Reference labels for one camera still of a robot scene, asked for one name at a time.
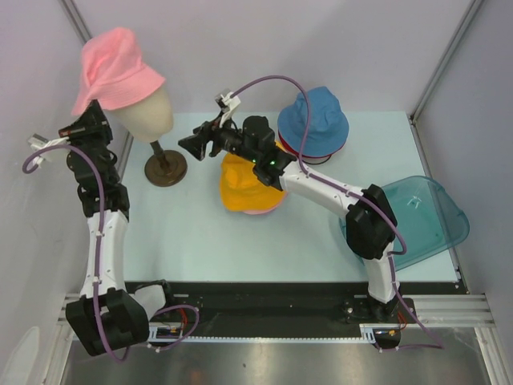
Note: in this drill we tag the black wire hat stand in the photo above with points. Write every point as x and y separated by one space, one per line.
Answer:
316 160

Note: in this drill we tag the blue hat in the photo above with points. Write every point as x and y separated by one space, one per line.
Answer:
328 128

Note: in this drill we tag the brown wooden stand base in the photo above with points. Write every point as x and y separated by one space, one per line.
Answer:
165 167

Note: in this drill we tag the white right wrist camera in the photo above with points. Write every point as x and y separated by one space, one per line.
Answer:
228 102

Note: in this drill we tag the red bucket hat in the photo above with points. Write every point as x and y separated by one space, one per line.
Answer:
295 151

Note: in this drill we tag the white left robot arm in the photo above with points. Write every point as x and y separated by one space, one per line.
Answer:
106 317

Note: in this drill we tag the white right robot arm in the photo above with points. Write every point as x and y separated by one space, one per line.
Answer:
283 171

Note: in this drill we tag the pink bucket hat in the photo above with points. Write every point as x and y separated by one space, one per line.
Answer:
265 211

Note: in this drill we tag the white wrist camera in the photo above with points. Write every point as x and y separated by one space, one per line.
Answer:
228 102
38 142

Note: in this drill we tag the beige mannequin head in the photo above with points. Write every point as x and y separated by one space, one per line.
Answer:
150 118

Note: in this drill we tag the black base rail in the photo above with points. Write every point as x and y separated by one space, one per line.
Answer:
277 310

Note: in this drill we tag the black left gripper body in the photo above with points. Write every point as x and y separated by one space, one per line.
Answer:
96 136

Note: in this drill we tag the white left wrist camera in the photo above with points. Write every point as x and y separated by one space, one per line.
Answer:
38 142

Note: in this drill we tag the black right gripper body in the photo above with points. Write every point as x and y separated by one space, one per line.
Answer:
232 141

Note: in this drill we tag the yellow hat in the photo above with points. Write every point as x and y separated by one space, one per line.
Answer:
240 190

